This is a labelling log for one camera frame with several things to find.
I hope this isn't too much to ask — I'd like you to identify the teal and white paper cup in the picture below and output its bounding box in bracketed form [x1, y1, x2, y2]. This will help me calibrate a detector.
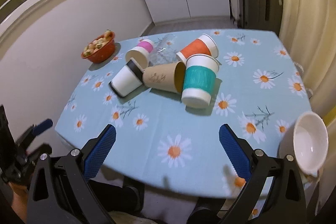
[181, 53, 220, 109]

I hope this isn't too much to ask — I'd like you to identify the black and white paper cup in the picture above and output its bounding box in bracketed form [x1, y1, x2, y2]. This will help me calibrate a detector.
[109, 57, 143, 98]

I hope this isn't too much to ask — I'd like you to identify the brown kraft paper cup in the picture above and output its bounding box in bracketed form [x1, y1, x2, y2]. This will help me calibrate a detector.
[142, 61, 186, 94]

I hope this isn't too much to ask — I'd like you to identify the pink and white paper cup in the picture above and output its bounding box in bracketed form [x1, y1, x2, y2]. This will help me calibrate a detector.
[125, 39, 154, 69]

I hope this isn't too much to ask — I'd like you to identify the orange and white paper cup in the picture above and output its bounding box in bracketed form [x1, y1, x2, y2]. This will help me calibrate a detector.
[176, 34, 219, 64]

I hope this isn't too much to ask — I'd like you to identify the clear glass cup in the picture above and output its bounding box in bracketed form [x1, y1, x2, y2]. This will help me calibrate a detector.
[149, 34, 178, 65]

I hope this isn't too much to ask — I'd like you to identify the beige ceramic mug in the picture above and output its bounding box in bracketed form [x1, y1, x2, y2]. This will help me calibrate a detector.
[278, 111, 329, 175]

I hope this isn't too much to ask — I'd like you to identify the blue daisy tablecloth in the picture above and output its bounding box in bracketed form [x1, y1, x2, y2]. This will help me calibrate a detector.
[55, 29, 311, 198]

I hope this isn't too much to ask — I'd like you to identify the red bowl with snacks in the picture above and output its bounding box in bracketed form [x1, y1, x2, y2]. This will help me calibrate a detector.
[81, 30, 116, 64]

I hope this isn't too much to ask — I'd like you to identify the cream curtain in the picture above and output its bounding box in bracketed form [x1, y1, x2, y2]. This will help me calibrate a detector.
[270, 0, 336, 119]

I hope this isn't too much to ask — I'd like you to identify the dark grey suitcase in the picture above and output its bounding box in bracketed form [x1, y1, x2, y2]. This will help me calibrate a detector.
[243, 0, 283, 35]

